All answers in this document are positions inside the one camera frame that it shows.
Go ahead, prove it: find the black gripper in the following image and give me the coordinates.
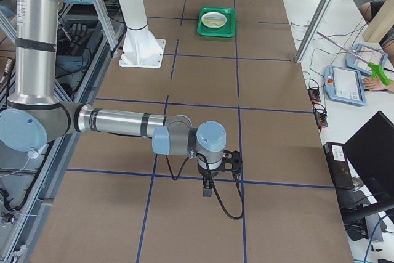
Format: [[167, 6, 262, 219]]
[[198, 164, 221, 197]]

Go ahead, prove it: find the yellow plastic spoon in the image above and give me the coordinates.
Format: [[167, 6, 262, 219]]
[[203, 21, 224, 26]]

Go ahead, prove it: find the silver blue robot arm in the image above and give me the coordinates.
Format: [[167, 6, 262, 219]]
[[1, 0, 226, 197]]

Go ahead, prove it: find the person's hand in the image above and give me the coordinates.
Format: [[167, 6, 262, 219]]
[[362, 77, 387, 91]]

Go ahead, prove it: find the black computer box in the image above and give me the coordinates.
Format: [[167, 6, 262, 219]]
[[323, 142, 358, 191]]

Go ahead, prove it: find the black orange power strip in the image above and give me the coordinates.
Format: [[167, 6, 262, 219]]
[[307, 88, 321, 104]]

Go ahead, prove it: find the green plastic tray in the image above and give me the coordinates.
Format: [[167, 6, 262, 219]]
[[197, 7, 236, 38]]

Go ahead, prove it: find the black monitor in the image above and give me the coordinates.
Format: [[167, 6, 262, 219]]
[[342, 110, 394, 224]]

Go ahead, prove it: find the white round plate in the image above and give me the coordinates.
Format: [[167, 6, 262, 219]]
[[201, 12, 227, 29]]

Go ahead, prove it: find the near blue teach pendant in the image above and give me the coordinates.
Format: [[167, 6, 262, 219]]
[[324, 65, 366, 106]]

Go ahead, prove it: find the blue teach pendant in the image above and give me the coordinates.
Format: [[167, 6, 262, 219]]
[[324, 65, 366, 106], [346, 43, 388, 76]]

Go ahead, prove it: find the metal reacher grabber tool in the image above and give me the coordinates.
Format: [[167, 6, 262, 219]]
[[316, 31, 391, 86]]

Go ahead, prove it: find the far blue teach pendant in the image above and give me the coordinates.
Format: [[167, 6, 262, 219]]
[[346, 43, 388, 76]]

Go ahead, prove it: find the person in black shirt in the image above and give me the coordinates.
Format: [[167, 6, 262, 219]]
[[359, 0, 393, 63]]

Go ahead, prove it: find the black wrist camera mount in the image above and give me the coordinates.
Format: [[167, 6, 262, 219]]
[[220, 150, 243, 180]]

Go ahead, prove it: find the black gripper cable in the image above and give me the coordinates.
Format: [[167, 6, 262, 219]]
[[166, 152, 244, 221]]

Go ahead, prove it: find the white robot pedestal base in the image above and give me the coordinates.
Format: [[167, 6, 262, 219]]
[[119, 0, 166, 69]]

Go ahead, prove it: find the aluminium frame post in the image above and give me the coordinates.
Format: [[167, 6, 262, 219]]
[[295, 0, 333, 63]]

